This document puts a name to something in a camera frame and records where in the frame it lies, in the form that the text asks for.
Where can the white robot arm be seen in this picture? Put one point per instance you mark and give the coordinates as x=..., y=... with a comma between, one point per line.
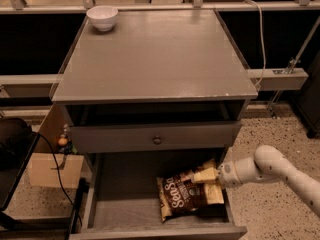
x=266, y=165

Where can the white ceramic bowl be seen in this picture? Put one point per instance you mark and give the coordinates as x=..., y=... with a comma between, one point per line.
x=102, y=17

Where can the open grey drawer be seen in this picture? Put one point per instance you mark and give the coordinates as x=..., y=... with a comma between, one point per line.
x=123, y=202

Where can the grey wooden cabinet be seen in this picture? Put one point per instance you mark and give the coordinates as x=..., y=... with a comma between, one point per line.
x=154, y=67

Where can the brown Sea Salt chip bag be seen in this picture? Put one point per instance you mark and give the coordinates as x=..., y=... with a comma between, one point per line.
x=178, y=194

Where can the black chair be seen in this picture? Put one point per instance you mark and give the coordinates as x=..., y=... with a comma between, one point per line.
x=17, y=143

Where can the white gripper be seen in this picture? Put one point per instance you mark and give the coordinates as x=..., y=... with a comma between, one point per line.
x=227, y=175

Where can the closed grey drawer front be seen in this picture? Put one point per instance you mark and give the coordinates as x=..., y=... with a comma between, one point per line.
x=130, y=138

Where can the cardboard box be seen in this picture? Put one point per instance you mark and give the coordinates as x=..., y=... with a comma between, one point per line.
x=47, y=170

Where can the small orange figurine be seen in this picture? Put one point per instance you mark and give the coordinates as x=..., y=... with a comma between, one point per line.
x=63, y=141

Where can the round metal drawer knob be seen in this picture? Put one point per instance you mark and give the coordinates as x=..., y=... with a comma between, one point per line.
x=157, y=140

